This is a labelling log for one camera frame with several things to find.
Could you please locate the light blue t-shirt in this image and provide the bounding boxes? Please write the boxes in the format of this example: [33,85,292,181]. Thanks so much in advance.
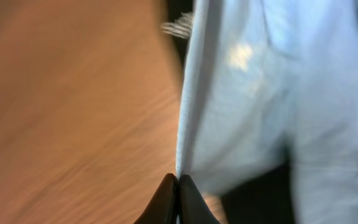
[176,0,358,223]

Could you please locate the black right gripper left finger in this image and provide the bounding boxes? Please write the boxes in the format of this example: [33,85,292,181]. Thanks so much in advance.
[134,173,178,224]

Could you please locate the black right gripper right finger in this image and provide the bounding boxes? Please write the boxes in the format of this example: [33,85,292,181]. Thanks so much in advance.
[179,175,219,224]

